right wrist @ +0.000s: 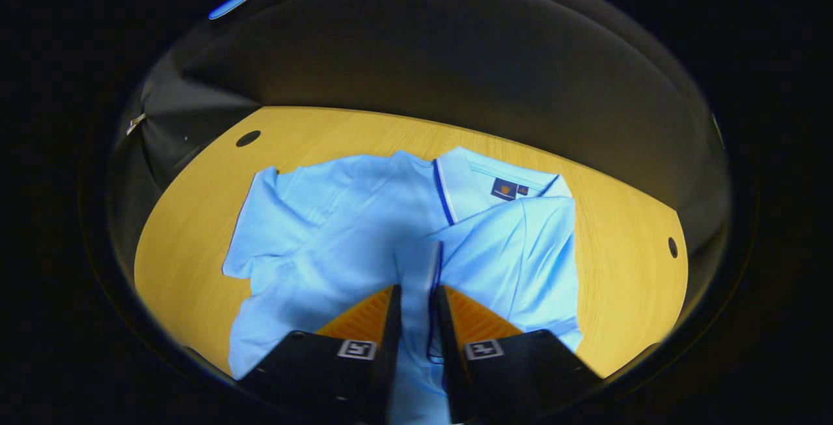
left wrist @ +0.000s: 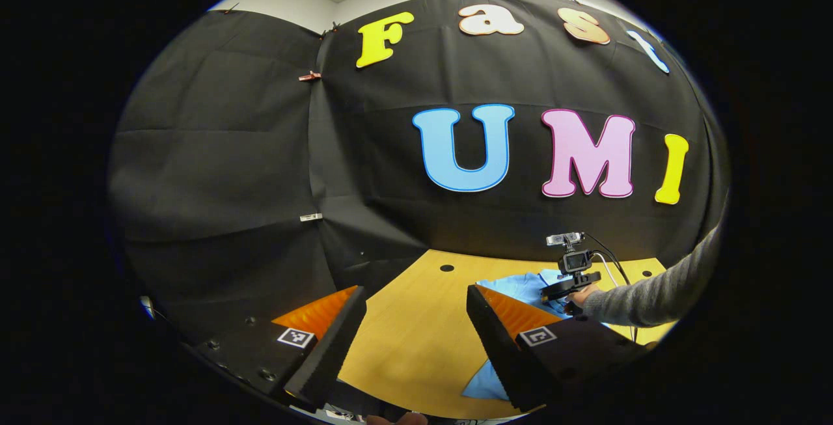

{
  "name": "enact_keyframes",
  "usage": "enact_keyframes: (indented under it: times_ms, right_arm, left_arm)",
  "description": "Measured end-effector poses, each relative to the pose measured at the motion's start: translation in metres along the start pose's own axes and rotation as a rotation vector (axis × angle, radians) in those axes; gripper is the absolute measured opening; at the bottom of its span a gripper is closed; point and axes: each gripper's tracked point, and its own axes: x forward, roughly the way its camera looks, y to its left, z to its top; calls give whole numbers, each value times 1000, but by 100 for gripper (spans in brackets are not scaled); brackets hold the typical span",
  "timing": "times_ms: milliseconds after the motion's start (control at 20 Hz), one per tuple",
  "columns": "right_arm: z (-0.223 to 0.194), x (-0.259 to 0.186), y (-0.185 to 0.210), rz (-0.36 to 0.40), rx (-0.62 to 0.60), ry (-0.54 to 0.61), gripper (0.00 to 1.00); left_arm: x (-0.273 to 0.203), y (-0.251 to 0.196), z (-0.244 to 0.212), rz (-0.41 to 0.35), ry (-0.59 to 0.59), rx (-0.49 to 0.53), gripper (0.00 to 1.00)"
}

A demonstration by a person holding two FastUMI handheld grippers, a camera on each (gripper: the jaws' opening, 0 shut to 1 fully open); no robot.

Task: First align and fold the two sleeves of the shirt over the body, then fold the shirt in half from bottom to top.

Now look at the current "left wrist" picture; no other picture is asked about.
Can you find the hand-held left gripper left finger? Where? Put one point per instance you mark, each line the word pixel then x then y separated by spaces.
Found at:
pixel 335 347

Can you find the light blue T-shirt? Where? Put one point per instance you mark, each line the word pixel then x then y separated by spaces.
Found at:
pixel 520 287

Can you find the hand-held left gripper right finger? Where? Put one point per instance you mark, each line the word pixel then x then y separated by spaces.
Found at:
pixel 494 340

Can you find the white cloth clip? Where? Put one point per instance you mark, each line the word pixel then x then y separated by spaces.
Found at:
pixel 310 217

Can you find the pink cloth clip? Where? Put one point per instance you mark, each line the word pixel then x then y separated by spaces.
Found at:
pixel 310 77

